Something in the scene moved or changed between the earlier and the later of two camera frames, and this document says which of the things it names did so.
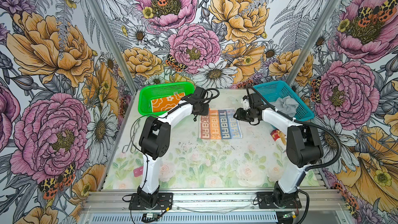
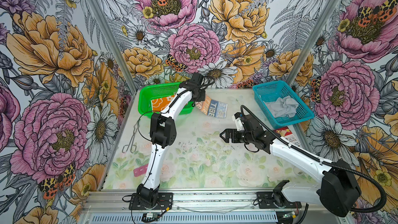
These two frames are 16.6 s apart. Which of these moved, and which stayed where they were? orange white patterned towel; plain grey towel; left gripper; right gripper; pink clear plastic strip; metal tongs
Moved: right gripper; left gripper
Stayed: metal tongs; orange white patterned towel; plain grey towel; pink clear plastic strip
